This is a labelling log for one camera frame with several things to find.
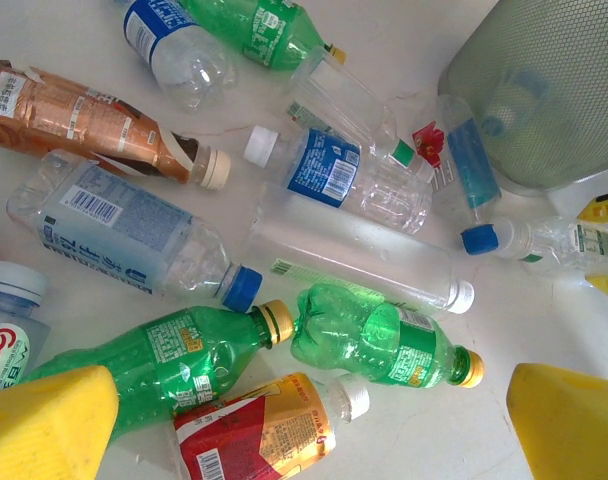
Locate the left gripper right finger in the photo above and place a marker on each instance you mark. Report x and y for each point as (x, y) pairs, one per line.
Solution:
(574, 430)

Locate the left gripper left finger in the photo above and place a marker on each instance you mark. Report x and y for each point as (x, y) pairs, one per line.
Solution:
(44, 430)

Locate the Ganten water bottle white cap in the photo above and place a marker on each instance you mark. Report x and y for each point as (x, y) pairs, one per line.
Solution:
(9, 320)

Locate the clear bottle red flower label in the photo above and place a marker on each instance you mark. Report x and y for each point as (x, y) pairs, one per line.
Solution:
(471, 165)

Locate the green Sprite bottle yellow cap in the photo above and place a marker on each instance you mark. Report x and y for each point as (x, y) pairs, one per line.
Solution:
(384, 340)
(269, 30)
(184, 360)

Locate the red yellow label bottle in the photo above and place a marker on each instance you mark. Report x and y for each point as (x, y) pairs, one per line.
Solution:
(254, 430)

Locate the large clear bottle pale label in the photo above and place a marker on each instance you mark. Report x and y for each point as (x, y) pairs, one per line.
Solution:
(109, 225)

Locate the long clear bottle white cap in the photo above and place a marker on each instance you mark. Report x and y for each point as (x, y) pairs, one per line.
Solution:
(344, 255)

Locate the blue-label bottle white cap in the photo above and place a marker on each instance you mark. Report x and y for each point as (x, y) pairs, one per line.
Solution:
(324, 167)

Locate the clear bottle green neck band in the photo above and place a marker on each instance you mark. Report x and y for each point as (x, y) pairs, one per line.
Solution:
(334, 95)

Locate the brown label bottle cream cap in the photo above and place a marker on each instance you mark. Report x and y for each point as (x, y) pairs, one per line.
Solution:
(59, 115)

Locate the blue-label bottle blue cap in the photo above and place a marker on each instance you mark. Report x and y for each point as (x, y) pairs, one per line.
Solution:
(149, 30)

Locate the clear plastic trash bin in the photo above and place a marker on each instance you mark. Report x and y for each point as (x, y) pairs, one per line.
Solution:
(549, 100)

